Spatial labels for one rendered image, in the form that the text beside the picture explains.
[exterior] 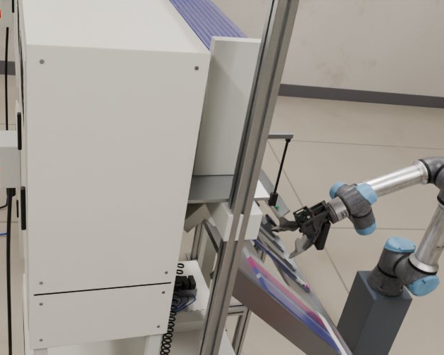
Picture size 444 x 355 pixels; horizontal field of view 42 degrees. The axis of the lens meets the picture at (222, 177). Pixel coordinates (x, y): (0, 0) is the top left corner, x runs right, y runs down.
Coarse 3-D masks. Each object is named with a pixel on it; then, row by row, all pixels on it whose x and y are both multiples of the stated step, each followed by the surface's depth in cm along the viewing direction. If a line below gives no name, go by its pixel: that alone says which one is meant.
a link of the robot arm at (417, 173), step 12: (432, 156) 212; (408, 168) 209; (420, 168) 209; (432, 168) 209; (372, 180) 206; (384, 180) 206; (396, 180) 207; (408, 180) 208; (420, 180) 210; (432, 180) 210; (336, 192) 205; (384, 192) 206
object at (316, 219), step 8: (304, 208) 190; (312, 208) 188; (320, 208) 187; (328, 208) 186; (296, 216) 188; (304, 216) 186; (312, 216) 187; (320, 216) 187; (328, 216) 188; (304, 224) 184; (312, 224) 185; (320, 224) 189; (304, 232) 187; (312, 232) 187; (320, 232) 189
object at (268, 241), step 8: (264, 232) 220; (264, 240) 207; (272, 240) 221; (272, 248) 208; (280, 248) 222; (280, 256) 211; (288, 264) 211; (280, 272) 193; (288, 280) 191; (296, 288) 193; (304, 288) 204; (304, 296) 197; (312, 304) 198
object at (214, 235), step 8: (208, 224) 149; (208, 232) 146; (216, 232) 150; (216, 240) 144; (248, 240) 181; (216, 248) 141; (248, 248) 172; (240, 256) 155; (240, 264) 148; (248, 264) 156; (248, 272) 149; (256, 280) 150
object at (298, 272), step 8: (280, 240) 227; (288, 256) 220; (296, 264) 216; (296, 272) 214; (304, 280) 209; (312, 296) 203; (320, 304) 199; (320, 312) 197; (328, 320) 193; (336, 328) 191; (344, 344) 185
